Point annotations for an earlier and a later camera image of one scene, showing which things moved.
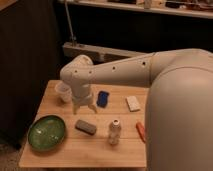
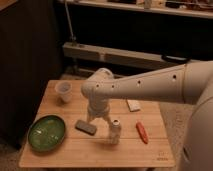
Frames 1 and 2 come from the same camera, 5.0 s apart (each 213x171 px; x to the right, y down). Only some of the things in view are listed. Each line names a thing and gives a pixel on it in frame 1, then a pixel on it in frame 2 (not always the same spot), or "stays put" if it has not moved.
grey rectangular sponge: (86, 127) stays put
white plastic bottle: (114, 133) stays put
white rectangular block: (132, 103) stays put
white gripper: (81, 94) to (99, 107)
